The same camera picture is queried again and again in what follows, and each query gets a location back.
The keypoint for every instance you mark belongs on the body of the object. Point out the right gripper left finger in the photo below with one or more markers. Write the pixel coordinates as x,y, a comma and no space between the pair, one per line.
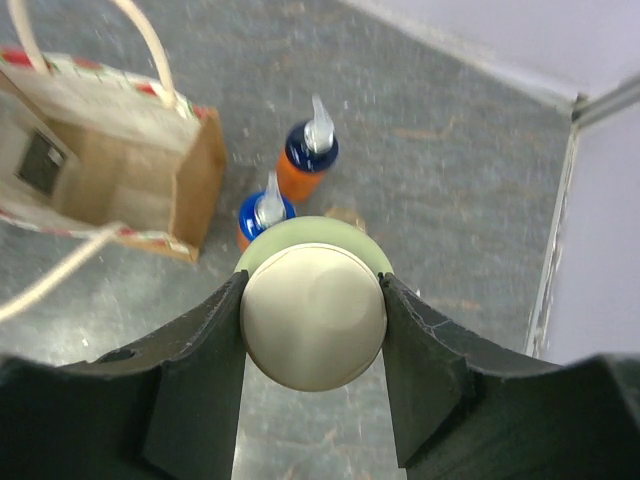
163,407

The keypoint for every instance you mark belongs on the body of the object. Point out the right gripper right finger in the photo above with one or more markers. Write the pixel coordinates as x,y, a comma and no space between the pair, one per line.
463,407

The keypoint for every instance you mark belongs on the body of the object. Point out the green bottle cream cap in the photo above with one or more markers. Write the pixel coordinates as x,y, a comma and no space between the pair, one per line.
312,314

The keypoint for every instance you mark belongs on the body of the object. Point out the orange bottle bright blue pump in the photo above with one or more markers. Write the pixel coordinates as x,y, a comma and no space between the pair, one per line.
261,211

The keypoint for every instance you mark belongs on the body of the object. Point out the watermelon canvas tote bag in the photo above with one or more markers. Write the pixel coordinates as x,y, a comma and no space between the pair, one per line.
101,154

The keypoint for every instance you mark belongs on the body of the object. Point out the orange bottle dark blue pump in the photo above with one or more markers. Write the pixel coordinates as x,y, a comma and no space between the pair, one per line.
311,148

